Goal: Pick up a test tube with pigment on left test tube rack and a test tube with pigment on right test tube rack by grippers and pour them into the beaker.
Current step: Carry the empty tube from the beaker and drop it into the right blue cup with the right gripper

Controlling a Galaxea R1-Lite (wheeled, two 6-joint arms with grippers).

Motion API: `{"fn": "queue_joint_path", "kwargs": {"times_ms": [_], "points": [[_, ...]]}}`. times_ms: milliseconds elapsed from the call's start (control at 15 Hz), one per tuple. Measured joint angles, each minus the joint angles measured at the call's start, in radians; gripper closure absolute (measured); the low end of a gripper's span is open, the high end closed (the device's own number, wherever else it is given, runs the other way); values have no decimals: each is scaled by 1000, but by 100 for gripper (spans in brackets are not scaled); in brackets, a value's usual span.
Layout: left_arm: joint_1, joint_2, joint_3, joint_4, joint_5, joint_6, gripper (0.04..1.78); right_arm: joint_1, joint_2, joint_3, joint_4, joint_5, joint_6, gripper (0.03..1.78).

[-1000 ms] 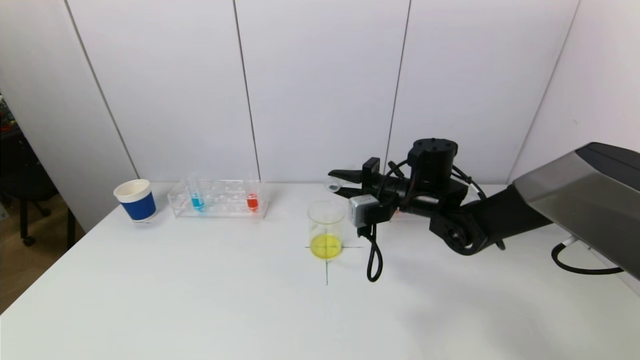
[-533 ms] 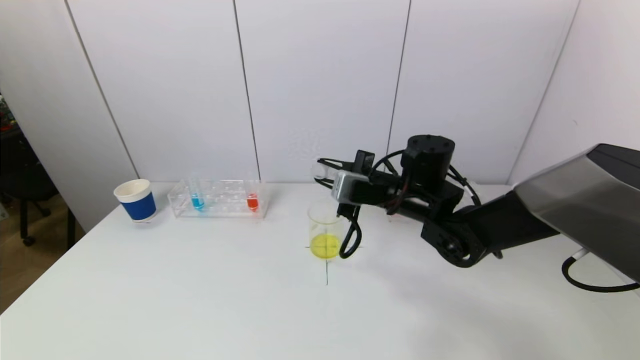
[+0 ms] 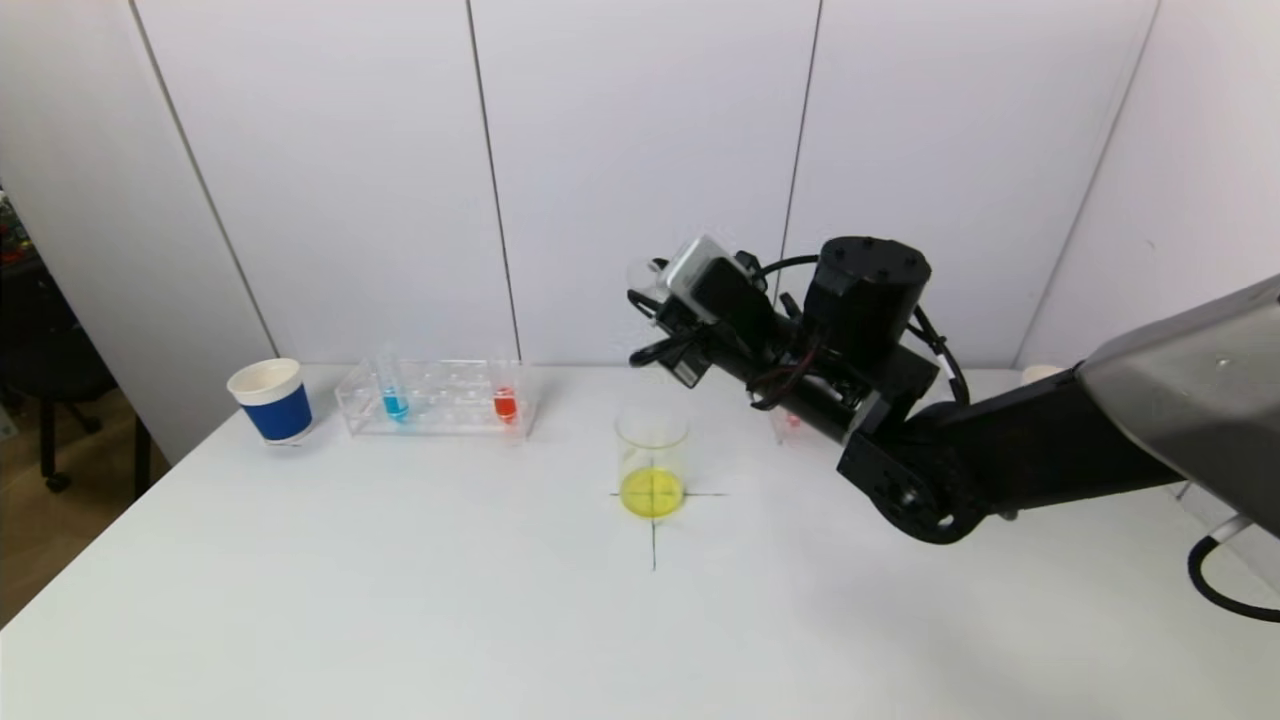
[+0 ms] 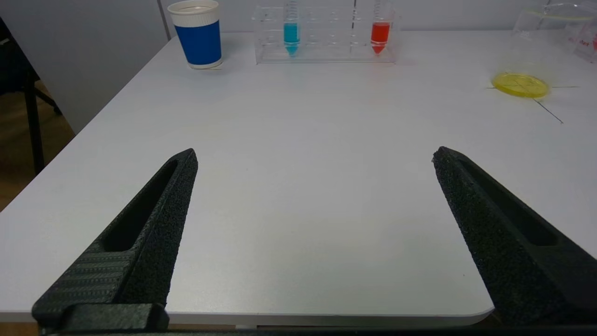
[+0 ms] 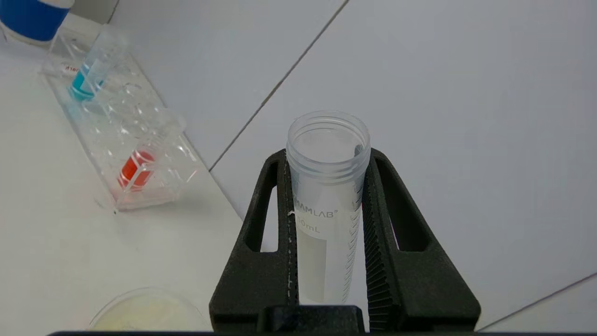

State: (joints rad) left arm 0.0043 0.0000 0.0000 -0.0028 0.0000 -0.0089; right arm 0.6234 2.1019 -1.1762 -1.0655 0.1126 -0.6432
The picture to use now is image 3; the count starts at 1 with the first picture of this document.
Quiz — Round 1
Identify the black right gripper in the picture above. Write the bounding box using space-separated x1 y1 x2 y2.
626 289 796 411

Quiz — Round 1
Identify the black looped camera cable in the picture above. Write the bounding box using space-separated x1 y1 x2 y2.
735 250 821 301

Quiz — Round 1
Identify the test tube with blue liquid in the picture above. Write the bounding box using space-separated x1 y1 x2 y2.
378 345 412 425

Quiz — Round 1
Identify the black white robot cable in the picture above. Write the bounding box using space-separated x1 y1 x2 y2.
1187 515 1280 624

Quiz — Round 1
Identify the clear glass beaker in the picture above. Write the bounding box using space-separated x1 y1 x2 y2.
614 403 690 520

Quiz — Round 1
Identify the test tube with yellow pigment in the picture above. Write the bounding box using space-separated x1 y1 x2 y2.
626 257 673 301

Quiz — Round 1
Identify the black office chair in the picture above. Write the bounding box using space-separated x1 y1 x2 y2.
0 265 121 496

